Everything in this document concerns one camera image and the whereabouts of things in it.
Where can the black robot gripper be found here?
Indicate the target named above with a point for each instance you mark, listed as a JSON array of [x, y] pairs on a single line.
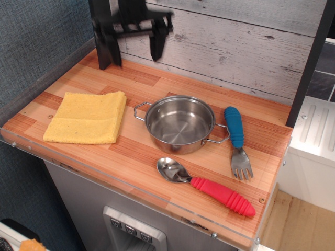
[[131, 18]]

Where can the stainless steel pot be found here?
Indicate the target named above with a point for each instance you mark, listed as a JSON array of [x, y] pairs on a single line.
[[179, 124]]

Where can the yellow folded cloth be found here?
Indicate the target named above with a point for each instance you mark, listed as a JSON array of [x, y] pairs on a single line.
[[87, 119]]

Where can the grey toy dispenser panel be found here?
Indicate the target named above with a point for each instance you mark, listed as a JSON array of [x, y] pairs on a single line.
[[128, 233]]

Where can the white toy sink unit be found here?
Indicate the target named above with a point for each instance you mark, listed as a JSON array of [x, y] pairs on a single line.
[[308, 167]]

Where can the orange and black object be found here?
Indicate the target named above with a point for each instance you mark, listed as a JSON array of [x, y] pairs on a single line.
[[15, 236]]

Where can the dark left shelf post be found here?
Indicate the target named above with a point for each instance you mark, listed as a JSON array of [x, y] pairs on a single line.
[[100, 52]]

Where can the dark shelf post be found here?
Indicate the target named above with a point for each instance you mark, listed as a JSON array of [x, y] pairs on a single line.
[[100, 52], [321, 34]]

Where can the red handled spoon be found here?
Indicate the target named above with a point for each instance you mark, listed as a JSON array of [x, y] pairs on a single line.
[[173, 171]]

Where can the blue handled fork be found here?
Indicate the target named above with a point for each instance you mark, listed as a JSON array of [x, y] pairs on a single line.
[[240, 163]]

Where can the dark right shelf post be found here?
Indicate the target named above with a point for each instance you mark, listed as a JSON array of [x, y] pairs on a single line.
[[321, 34]]

